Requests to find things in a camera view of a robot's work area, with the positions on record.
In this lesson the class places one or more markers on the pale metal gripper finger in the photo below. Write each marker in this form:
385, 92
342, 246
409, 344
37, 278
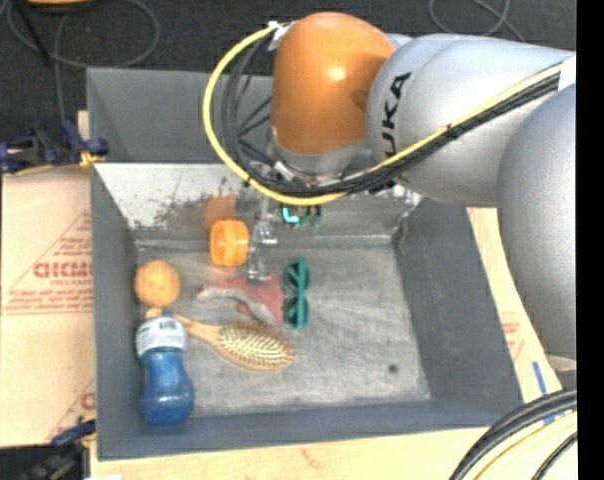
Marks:
257, 267
265, 234

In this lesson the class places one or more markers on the red cloth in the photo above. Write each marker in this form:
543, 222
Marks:
262, 298

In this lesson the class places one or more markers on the orange ribbed cup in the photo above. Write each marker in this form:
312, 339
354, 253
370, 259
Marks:
229, 243

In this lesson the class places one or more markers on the green sunglasses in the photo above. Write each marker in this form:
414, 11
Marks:
297, 295

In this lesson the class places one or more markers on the wooden hairbrush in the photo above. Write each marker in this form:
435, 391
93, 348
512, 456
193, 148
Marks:
254, 350

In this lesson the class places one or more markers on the orange ball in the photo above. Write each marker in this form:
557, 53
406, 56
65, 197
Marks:
157, 284

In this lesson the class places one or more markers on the grey metal bin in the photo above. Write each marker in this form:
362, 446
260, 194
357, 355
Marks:
352, 348

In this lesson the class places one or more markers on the blue plastic bottle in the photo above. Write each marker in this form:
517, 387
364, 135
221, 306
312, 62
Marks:
164, 378

